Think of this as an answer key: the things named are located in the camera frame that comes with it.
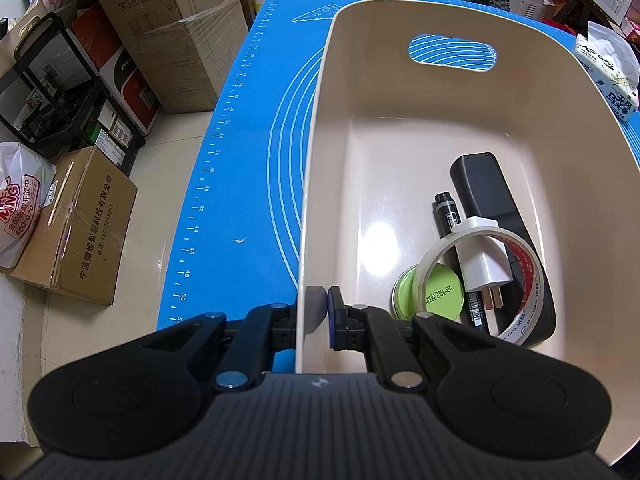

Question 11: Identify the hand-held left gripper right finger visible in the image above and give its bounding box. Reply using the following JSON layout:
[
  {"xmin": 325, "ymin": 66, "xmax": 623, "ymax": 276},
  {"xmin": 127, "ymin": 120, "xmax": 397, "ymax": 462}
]
[{"xmin": 327, "ymin": 285, "xmax": 506, "ymax": 394}]

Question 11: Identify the black handheld device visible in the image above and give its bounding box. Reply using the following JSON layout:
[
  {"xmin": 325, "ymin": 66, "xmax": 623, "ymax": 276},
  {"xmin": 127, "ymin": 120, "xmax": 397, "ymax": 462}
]
[{"xmin": 449, "ymin": 152, "xmax": 557, "ymax": 346}]

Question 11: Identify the black metal rack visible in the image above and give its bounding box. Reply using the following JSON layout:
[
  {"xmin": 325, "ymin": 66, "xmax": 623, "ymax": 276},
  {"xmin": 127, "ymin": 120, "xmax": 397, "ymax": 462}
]
[{"xmin": 0, "ymin": 12, "xmax": 146, "ymax": 176}]

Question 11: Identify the film wrapped cardboard box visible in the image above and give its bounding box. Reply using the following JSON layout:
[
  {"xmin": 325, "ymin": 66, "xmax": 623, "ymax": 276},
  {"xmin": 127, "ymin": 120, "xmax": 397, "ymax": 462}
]
[{"xmin": 120, "ymin": 0, "xmax": 251, "ymax": 114}]

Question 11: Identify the low taped cardboard box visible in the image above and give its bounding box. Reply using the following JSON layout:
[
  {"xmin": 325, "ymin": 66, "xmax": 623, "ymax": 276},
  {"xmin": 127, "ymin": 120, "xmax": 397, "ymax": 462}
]
[{"xmin": 7, "ymin": 146, "xmax": 138, "ymax": 307}]

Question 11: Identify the green round tin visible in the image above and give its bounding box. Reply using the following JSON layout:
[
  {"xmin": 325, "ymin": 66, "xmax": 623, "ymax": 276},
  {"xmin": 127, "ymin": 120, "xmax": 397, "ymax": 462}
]
[{"xmin": 391, "ymin": 264, "xmax": 468, "ymax": 322}]

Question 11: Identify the red and white appliance box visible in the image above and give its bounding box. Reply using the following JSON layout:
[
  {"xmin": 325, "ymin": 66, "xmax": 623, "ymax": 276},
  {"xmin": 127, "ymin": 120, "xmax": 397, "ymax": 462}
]
[{"xmin": 107, "ymin": 45, "xmax": 163, "ymax": 136}]

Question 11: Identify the clear tape roll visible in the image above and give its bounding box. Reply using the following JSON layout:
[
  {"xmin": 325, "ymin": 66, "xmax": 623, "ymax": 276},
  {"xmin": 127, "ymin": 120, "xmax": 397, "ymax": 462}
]
[{"xmin": 415, "ymin": 226, "xmax": 543, "ymax": 347}]

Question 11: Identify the black marker pen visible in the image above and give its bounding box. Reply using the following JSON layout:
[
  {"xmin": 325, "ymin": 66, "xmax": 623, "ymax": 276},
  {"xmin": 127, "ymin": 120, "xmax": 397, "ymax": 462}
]
[{"xmin": 433, "ymin": 191, "xmax": 493, "ymax": 333}]

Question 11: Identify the blue silicone baking mat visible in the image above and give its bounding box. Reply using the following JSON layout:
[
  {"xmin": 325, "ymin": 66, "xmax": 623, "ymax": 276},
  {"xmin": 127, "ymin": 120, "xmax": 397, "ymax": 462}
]
[{"xmin": 157, "ymin": 0, "xmax": 640, "ymax": 331}]

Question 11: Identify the white charger plug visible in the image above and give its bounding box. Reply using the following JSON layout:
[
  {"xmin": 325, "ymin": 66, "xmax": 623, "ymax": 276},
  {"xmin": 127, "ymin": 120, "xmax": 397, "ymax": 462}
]
[{"xmin": 452, "ymin": 216, "xmax": 516, "ymax": 311}]

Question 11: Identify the white tissue pack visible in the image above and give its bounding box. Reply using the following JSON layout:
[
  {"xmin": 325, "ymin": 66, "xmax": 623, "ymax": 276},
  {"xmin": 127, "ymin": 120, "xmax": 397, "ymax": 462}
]
[{"xmin": 572, "ymin": 20, "xmax": 640, "ymax": 123}]

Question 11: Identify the beige plastic storage basket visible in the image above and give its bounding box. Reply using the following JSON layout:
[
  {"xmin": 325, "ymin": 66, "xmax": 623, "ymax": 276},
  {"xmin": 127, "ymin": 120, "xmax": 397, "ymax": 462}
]
[{"xmin": 295, "ymin": 2, "xmax": 640, "ymax": 468}]

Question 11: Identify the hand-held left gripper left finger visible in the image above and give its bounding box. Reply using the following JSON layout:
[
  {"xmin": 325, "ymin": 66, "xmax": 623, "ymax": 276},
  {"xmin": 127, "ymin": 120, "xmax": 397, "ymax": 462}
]
[{"xmin": 132, "ymin": 302, "xmax": 301, "ymax": 394}]

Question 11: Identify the white printed plastic bag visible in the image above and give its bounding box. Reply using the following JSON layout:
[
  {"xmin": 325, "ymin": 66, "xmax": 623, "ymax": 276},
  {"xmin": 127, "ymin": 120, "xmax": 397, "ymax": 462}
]
[{"xmin": 0, "ymin": 141, "xmax": 57, "ymax": 268}]

